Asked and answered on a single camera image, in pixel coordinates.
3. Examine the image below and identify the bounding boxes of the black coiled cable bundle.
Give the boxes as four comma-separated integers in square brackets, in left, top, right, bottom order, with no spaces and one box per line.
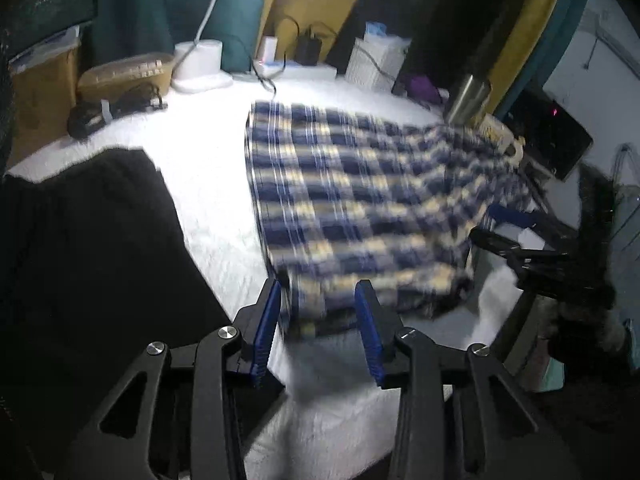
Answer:
[67,82,168,141]

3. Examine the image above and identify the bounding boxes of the white power strip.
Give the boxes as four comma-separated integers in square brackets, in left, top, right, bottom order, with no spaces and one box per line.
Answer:
[232,60,338,83]

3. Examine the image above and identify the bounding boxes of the cream mug with bear print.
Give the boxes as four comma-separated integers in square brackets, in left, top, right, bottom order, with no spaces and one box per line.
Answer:
[477,112,526,163]

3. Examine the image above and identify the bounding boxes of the clear plastic box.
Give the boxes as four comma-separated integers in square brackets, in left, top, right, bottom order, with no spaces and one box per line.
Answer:
[7,27,83,68]

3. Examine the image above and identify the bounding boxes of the brown cardboard box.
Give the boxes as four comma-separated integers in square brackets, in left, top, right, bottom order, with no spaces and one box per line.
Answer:
[7,42,83,161]

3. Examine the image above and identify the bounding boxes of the black cloth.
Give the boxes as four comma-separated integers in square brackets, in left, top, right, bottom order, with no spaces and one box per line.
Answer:
[0,147,288,480]

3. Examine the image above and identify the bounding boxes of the purple object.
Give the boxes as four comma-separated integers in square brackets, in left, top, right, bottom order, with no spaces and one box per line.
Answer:
[404,74,443,103]

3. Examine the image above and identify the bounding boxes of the white slotted plastic basket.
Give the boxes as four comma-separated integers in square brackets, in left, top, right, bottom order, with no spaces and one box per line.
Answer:
[345,37,406,92]

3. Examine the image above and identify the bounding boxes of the person's right hand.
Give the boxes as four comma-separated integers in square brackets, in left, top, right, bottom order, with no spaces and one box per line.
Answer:
[542,302,633,366]

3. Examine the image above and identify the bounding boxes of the white desk lamp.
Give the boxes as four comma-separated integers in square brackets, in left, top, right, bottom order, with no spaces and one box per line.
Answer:
[172,0,291,93]

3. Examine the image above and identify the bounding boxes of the black tablet with lit screen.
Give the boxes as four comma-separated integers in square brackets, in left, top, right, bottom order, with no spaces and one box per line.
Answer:
[10,0,98,58]

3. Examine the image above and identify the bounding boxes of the stainless steel tumbler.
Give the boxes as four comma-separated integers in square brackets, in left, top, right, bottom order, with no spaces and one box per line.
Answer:
[442,74,493,126]

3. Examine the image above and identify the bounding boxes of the yellow curtain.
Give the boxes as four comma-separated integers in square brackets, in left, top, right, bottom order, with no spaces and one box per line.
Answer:
[257,0,371,63]
[480,0,571,111]

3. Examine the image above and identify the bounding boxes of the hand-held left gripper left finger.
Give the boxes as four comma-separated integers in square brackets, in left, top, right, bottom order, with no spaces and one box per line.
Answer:
[65,278,283,480]

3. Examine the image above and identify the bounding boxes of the blue plaid pants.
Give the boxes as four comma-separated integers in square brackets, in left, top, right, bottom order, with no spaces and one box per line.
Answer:
[244,100,538,338]

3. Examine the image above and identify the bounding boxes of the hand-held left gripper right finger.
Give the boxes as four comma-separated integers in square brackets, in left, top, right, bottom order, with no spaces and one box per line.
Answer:
[353,279,576,480]

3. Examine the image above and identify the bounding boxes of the blue white packet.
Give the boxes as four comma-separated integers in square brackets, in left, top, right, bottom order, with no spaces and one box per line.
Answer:
[364,21,401,43]

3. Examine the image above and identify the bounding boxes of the black charger plug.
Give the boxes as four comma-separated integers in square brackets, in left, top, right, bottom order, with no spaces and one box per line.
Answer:
[295,35,321,66]

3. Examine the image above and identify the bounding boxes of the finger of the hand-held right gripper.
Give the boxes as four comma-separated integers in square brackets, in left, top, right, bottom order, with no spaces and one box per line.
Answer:
[469,227,523,261]
[487,204,581,242]

